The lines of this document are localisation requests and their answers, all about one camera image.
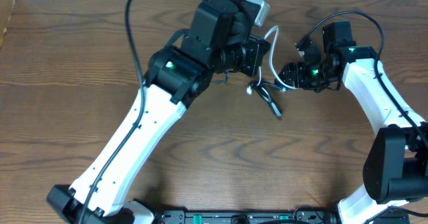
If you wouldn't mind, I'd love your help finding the black USB cable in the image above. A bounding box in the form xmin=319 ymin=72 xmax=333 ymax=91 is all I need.
xmin=247 ymin=80 xmax=288 ymax=120

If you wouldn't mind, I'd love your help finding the white USB cable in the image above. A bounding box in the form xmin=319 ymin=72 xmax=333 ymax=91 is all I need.
xmin=245 ymin=25 xmax=300 ymax=114

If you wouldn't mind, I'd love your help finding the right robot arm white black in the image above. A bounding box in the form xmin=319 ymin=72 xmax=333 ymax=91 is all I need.
xmin=275 ymin=21 xmax=427 ymax=223

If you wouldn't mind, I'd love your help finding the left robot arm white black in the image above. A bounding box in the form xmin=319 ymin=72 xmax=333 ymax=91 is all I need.
xmin=47 ymin=0 xmax=270 ymax=224

